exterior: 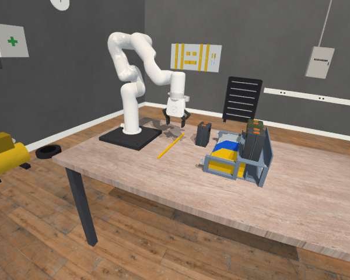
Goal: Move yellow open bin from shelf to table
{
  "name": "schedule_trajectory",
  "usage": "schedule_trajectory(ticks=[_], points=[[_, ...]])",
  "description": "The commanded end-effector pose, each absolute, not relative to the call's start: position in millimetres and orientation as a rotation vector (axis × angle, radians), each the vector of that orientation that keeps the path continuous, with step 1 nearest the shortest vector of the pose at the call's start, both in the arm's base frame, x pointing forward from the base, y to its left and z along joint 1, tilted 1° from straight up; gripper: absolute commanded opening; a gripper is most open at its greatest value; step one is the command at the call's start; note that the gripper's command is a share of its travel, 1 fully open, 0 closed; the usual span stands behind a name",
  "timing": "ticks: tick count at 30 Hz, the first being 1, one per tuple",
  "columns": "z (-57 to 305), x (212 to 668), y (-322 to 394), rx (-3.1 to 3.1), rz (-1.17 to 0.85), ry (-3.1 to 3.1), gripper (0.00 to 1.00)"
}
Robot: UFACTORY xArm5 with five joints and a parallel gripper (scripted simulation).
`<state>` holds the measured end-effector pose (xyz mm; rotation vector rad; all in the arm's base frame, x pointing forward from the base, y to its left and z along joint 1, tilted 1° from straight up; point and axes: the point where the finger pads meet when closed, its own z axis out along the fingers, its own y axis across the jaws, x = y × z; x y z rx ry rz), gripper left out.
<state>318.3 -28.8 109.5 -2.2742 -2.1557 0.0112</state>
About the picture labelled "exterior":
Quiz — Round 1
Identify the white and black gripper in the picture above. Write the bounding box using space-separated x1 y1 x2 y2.
162 97 191 128

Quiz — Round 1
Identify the olive green case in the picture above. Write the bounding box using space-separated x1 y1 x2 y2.
244 119 264 139

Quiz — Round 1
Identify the dark grey case with orange latches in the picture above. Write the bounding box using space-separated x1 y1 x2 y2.
241 127 266 162

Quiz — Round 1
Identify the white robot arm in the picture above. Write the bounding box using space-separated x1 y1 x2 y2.
108 32 190 135

